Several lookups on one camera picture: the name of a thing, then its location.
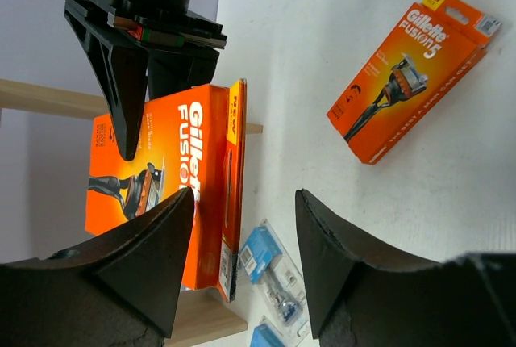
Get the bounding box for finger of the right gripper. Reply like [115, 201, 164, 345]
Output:
[64, 3, 148, 161]
[148, 46, 219, 100]

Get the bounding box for blue razor blister under shelf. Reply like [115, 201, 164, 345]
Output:
[249, 316, 298, 347]

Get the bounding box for orange fusion box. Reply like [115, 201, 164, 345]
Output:
[327, 0, 502, 165]
[85, 79, 247, 302]

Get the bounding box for blue razor blister middle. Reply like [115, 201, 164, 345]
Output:
[239, 219, 310, 346]

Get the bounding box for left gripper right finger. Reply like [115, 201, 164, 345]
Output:
[295, 189, 515, 346]

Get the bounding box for wooden two-tier shelf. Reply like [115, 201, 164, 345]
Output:
[1, 79, 252, 346]

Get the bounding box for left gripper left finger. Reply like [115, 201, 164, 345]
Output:
[1, 187, 194, 346]

